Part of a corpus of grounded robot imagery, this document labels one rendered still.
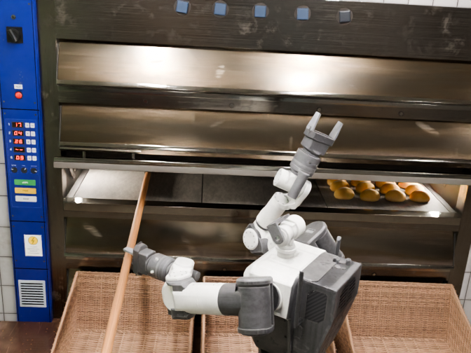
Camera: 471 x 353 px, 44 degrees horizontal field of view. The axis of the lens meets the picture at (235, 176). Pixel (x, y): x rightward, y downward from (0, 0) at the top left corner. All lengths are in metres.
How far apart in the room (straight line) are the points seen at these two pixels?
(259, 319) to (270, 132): 1.12
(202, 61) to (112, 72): 0.37
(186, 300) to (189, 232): 1.01
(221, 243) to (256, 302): 1.14
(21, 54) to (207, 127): 0.80
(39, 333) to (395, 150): 1.79
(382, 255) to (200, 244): 0.85
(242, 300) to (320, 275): 0.25
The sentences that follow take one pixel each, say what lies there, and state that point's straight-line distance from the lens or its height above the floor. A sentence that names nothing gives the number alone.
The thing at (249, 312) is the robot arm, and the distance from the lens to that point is 1.61.
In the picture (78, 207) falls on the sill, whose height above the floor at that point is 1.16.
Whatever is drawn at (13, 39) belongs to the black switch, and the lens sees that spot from 2.50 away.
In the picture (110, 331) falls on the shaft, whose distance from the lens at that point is 1.79.
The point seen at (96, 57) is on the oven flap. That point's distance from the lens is 2.51.
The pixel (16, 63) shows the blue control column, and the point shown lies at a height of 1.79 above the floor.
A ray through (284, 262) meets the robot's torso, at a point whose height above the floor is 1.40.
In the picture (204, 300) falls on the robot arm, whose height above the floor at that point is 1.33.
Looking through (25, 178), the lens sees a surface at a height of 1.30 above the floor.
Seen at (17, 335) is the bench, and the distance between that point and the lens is 2.93.
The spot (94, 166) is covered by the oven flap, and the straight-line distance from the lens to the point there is 2.46.
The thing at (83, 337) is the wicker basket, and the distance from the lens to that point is 2.84.
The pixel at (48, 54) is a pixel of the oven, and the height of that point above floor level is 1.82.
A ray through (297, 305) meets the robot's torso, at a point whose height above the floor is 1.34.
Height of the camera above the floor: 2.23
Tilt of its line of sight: 20 degrees down
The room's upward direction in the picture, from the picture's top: 4 degrees clockwise
